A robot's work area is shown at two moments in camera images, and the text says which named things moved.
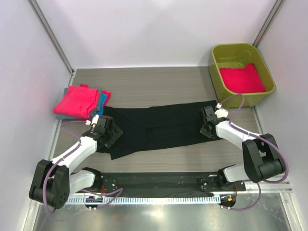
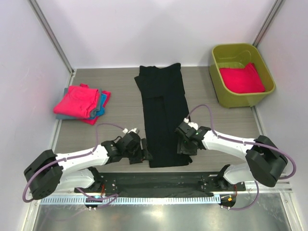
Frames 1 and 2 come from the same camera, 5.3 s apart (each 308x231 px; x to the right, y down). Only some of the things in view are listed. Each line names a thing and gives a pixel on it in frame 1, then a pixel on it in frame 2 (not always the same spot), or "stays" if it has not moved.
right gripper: [202, 130] to [181, 148]
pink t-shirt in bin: [242, 80] stays
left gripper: [116, 133] to [139, 157]
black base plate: [164, 183] stays
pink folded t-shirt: [80, 101] stays
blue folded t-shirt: [101, 110] stays
